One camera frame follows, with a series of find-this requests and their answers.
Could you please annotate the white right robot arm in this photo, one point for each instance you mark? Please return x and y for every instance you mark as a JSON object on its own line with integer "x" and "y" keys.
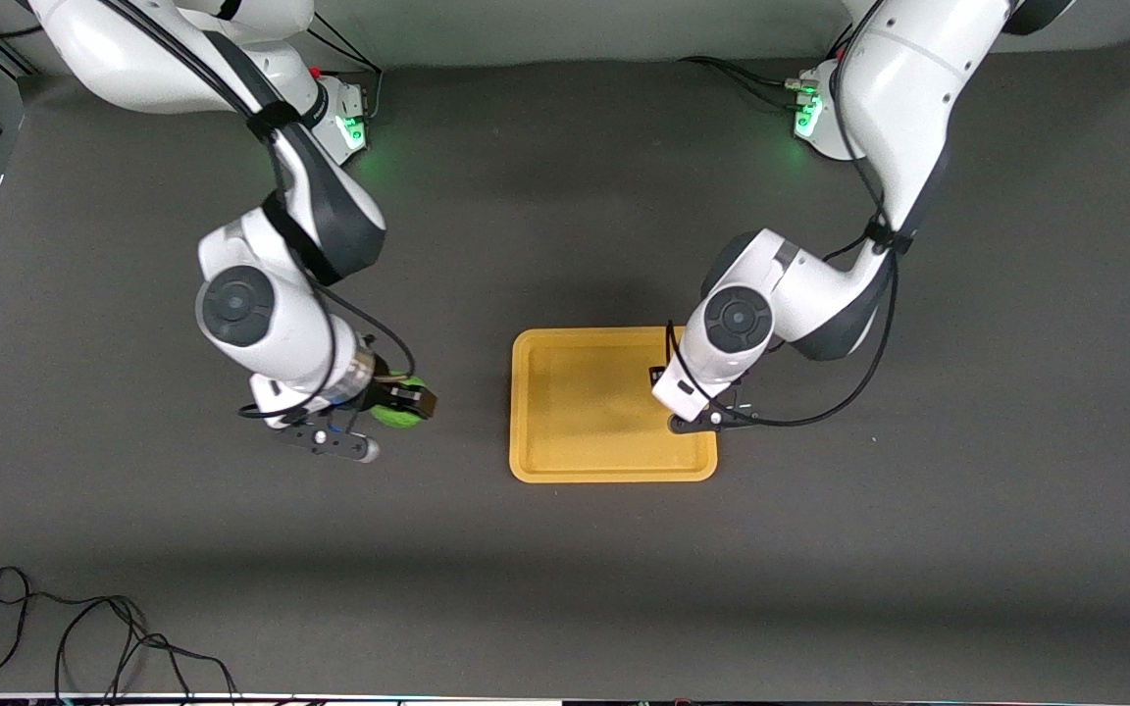
{"x": 271, "y": 324}

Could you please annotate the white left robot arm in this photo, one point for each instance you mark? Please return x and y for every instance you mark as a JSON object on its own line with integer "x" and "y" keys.
{"x": 903, "y": 98}

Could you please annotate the yellow plastic tray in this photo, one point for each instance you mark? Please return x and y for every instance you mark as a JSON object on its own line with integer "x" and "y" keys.
{"x": 585, "y": 412}

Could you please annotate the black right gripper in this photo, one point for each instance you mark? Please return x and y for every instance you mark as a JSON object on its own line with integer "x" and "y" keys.
{"x": 385, "y": 391}

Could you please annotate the green apple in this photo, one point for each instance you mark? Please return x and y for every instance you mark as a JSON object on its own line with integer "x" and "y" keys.
{"x": 394, "y": 414}

